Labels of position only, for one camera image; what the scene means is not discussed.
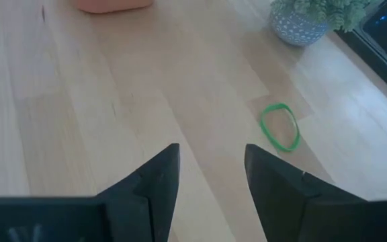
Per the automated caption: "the potted green succulent plant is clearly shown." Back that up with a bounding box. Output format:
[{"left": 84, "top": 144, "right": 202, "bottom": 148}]
[{"left": 269, "top": 0, "right": 372, "bottom": 47}]

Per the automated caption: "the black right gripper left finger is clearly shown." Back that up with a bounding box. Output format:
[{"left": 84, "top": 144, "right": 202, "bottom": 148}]
[{"left": 95, "top": 143, "right": 181, "bottom": 242}]

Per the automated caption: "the orange plastic bin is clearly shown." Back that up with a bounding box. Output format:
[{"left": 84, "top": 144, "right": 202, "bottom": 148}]
[{"left": 75, "top": 0, "right": 155, "bottom": 14}]

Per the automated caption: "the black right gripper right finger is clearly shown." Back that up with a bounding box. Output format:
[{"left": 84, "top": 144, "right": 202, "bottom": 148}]
[{"left": 244, "top": 143, "right": 369, "bottom": 242}]

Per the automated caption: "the green rubber band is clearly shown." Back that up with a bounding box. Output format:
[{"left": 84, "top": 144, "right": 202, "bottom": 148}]
[{"left": 259, "top": 102, "right": 302, "bottom": 153}]

